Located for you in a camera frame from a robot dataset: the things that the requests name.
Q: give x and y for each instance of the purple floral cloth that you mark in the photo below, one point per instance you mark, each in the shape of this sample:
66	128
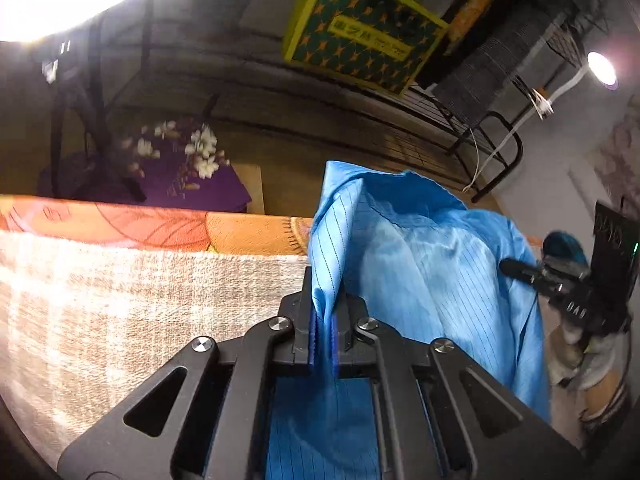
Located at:
220	185

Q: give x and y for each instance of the light wooden board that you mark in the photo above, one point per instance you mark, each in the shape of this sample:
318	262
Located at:
252	185

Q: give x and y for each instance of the black metal clothes rack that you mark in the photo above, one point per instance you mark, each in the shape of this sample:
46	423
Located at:
350	125

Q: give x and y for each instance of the yellow patterned box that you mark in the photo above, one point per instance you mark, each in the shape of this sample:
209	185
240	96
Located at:
350	25

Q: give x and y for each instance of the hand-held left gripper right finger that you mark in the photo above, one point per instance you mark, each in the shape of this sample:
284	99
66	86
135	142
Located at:
337	355

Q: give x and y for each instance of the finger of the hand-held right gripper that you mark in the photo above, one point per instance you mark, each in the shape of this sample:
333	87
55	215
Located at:
525	271

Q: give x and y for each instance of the orange patterned cloth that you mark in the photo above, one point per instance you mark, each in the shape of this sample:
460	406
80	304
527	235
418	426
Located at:
480	5

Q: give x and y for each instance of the black tube frame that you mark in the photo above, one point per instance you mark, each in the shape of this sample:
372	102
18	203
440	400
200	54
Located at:
517	155

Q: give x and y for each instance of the orange patterned bed sheet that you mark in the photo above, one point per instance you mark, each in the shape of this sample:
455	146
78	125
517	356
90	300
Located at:
150	225

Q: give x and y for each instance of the beige plaid blanket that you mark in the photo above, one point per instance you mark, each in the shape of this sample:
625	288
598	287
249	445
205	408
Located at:
125	300

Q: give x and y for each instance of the person's right hand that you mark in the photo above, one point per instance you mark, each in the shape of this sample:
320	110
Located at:
565	355

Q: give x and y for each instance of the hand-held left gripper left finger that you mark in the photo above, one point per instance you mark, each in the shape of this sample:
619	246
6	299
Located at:
314	345

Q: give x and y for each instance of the white clip lamp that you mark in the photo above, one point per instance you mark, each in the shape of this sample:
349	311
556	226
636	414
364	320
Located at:
600	67

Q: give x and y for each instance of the dark blue clothes pile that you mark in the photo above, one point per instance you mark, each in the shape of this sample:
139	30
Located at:
562	245

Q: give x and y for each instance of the grey plaid hanging coat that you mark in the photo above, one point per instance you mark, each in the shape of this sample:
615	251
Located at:
490	75

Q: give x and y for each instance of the light blue striped jacket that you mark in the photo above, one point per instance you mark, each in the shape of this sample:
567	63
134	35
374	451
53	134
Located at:
425	270

